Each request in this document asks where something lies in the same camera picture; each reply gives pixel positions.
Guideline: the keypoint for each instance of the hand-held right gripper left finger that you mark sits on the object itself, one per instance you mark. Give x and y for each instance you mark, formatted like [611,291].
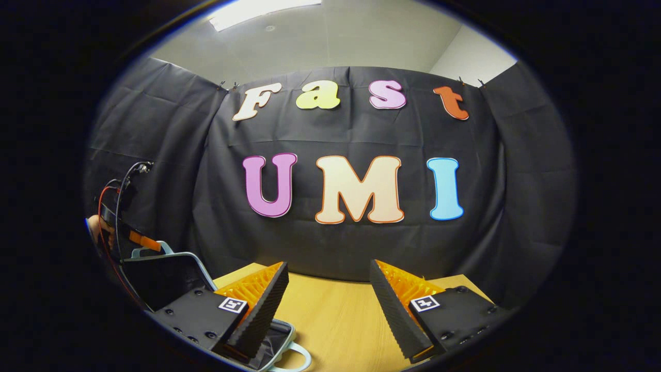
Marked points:
[261,315]

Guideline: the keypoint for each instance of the light blue suitcase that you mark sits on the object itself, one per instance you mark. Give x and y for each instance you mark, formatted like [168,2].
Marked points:
[165,281]

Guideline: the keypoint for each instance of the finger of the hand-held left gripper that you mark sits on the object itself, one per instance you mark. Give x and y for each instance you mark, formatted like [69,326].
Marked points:
[144,240]

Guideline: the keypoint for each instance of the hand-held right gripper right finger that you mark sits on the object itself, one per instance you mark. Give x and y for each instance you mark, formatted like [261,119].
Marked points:
[397,310]

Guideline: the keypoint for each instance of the black backdrop cloth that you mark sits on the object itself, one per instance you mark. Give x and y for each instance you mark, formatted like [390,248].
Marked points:
[335,134]

